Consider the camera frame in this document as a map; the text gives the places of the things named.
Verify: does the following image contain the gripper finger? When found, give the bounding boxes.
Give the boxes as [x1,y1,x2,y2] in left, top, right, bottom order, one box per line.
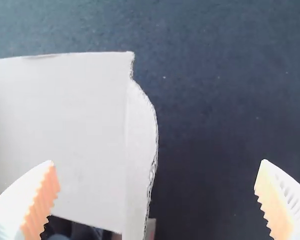
[253,158,300,240]
[0,159,61,240]

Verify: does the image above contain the cardboard box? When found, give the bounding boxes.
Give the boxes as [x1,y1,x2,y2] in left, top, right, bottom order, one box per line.
[0,51,159,240]

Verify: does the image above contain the black mat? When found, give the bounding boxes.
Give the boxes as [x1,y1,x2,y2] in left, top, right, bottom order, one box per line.
[0,0,300,240]

